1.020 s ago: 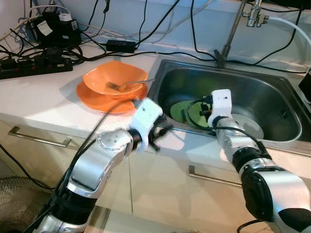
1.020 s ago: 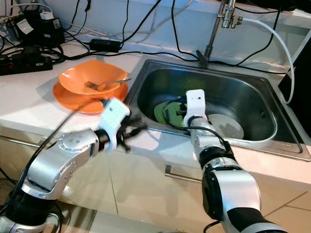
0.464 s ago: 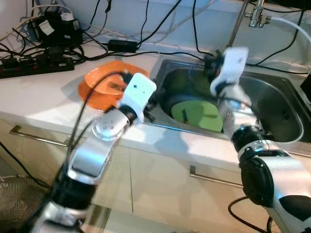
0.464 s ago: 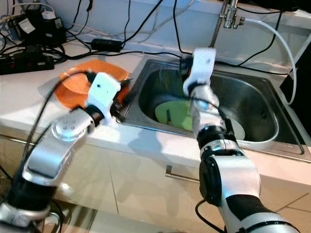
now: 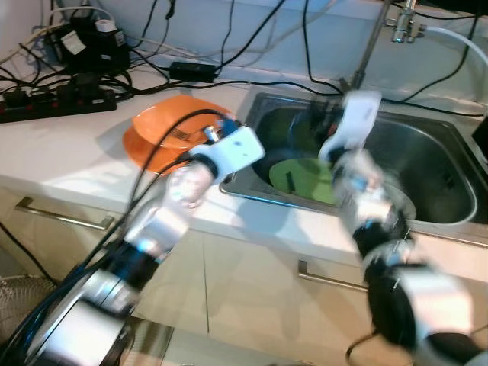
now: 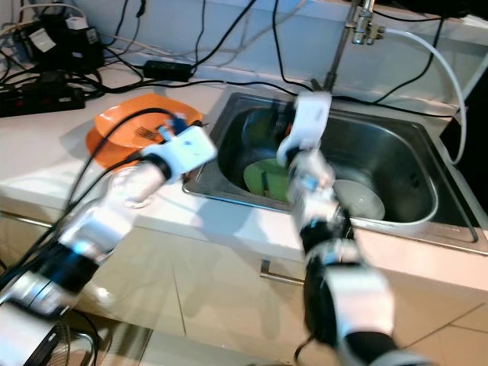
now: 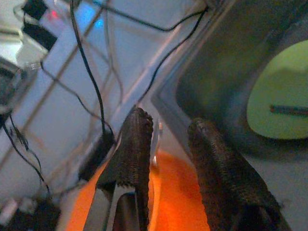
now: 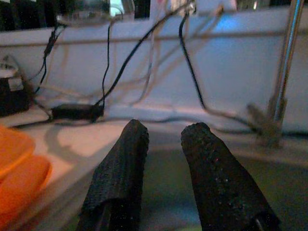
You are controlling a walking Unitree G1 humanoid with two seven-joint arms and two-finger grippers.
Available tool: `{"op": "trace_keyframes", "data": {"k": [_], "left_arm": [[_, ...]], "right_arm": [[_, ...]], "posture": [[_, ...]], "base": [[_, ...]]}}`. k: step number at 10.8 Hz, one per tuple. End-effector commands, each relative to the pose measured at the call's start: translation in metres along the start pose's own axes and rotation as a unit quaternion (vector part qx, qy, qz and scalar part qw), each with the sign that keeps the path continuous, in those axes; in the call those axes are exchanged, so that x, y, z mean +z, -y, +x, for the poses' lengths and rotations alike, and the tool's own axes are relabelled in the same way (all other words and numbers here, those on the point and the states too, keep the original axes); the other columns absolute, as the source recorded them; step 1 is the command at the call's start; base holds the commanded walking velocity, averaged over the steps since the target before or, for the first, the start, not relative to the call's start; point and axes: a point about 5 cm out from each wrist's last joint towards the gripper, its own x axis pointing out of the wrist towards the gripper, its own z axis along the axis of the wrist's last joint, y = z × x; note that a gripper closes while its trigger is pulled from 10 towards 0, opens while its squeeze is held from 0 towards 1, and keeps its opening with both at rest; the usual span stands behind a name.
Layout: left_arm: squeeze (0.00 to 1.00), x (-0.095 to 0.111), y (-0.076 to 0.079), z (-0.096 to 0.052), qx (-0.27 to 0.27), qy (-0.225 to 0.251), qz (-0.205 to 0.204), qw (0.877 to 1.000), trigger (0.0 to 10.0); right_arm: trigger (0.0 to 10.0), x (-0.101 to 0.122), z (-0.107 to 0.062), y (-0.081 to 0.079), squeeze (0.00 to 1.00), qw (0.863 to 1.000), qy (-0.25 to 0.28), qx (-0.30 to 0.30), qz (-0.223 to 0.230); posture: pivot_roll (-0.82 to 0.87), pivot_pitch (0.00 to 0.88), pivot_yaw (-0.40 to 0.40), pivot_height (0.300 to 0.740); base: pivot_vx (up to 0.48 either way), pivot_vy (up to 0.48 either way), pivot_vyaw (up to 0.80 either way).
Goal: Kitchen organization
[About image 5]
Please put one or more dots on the orange bowl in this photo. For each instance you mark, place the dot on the orange bowl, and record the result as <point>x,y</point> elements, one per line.
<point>164,118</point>

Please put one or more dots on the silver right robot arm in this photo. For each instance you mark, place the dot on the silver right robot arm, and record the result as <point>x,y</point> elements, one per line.
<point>427,297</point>

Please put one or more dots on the small black power brick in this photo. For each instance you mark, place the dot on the small black power brick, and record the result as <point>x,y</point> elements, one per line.
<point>194,71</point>

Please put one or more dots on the metal faucet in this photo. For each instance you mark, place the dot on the metal faucet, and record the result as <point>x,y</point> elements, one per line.
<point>374,49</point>

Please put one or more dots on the stainless steel sink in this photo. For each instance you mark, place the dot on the stainless steel sink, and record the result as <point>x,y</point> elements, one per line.
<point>435,152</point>

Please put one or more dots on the white bowl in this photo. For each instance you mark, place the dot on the white bowl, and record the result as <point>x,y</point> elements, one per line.
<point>402,206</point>

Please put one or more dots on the large black power adapter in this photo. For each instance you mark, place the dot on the large black power adapter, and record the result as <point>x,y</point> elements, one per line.
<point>95,49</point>

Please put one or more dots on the black appliance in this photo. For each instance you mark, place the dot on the black appliance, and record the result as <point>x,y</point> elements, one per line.
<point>482,141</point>

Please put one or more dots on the black power strip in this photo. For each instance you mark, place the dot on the black power strip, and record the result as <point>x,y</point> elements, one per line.
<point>61,99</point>

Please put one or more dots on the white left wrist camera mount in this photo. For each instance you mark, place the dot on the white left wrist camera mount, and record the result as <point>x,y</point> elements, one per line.
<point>236,152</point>

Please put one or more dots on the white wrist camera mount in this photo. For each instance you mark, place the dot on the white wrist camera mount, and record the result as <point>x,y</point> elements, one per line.
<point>358,118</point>
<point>236,152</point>

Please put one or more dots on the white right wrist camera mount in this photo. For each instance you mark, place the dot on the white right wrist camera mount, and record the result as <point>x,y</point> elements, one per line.
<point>358,118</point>

